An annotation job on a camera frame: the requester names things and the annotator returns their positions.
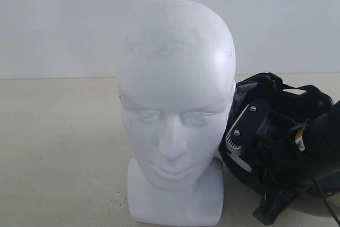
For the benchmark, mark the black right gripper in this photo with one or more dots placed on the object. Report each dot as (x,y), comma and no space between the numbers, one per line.
(275,158)

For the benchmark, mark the black helmet with visor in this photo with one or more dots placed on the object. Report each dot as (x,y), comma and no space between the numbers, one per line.
(271,88)

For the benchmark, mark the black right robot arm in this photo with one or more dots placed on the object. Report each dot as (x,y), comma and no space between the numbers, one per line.
(319,142)

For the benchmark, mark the white mannequin head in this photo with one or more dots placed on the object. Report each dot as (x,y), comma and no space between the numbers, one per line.
(176,83)

